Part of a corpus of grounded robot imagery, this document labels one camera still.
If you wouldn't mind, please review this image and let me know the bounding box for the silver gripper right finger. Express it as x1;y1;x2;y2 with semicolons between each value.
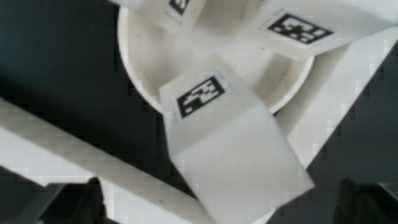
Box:
333;178;398;224

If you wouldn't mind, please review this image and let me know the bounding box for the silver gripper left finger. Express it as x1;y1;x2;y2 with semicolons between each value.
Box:
8;176;112;224

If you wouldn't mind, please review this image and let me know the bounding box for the white stool leg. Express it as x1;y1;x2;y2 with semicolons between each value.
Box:
242;0;395;58
109;0;208;33
160;56;315;224

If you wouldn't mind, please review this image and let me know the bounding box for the white U-shaped fence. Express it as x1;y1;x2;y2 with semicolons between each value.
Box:
0;27;398;224

